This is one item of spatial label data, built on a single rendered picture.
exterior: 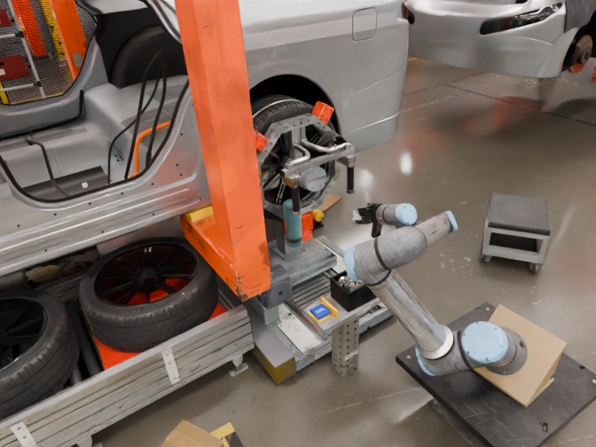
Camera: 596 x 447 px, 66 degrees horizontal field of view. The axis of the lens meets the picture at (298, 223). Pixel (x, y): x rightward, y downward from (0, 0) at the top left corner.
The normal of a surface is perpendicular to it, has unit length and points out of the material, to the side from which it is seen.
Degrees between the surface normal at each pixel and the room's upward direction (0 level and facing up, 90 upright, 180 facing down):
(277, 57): 90
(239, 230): 90
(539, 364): 45
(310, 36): 90
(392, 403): 0
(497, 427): 0
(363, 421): 0
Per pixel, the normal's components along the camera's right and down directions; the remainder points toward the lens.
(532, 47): -0.17, 0.55
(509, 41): -0.45, 0.49
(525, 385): -0.61, -0.34
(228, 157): 0.56, 0.42
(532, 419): -0.06, -0.84
